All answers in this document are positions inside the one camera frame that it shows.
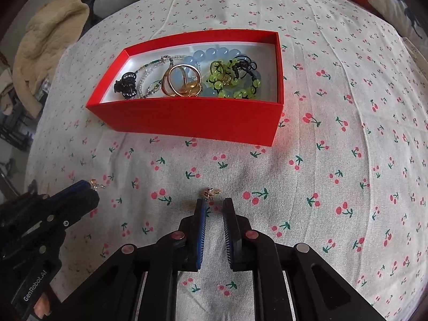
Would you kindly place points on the white pillow with deer print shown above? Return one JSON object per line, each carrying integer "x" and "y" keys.
{"x": 401, "y": 10}

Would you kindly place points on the person's left hand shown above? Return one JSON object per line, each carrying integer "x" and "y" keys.
{"x": 41, "y": 306}

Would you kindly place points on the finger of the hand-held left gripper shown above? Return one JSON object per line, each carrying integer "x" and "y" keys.
{"x": 78, "y": 187}
{"x": 83, "y": 204}

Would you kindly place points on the cherry print bedsheet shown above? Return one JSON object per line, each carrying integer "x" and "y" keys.
{"x": 334, "y": 123}

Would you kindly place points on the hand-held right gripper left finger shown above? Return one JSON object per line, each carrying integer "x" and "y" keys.
{"x": 200, "y": 240}

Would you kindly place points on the black hair clip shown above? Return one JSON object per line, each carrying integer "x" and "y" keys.
{"x": 126, "y": 85}

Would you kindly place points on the small gold earring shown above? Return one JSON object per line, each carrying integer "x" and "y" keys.
{"x": 210, "y": 192}
{"x": 96, "y": 184}

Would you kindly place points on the red cardboard box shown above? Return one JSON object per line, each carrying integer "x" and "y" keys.
{"x": 200, "y": 120}

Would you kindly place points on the beige quilted blanket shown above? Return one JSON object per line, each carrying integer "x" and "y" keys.
{"x": 50, "y": 40}

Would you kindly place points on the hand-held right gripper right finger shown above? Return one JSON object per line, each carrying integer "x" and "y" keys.
{"x": 229, "y": 240}

